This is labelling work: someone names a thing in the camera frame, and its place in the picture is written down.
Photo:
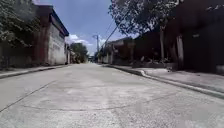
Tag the grey concrete road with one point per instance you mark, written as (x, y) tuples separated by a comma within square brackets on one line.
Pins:
[(96, 96)]

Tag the large dark tree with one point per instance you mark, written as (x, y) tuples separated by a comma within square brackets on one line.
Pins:
[(143, 15)]

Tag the grey building with red pillar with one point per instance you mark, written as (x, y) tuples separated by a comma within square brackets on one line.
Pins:
[(55, 43)]

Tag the narrow concrete kerb strip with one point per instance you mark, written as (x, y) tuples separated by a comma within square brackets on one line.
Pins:
[(23, 71)]

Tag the low dark-roofed building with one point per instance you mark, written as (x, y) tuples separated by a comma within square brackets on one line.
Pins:
[(116, 50)]

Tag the dark building with pillars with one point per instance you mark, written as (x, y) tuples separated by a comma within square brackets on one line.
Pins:
[(200, 40)]

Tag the raised concrete pavement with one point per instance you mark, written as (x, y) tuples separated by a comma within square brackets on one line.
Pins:
[(186, 78)]

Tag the green tree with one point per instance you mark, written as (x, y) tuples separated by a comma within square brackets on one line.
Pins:
[(80, 50)]

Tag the utility pole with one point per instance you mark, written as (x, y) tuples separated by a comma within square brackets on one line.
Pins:
[(97, 43)]

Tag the leafy tree over wall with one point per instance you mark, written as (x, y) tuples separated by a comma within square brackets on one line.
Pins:
[(15, 23)]

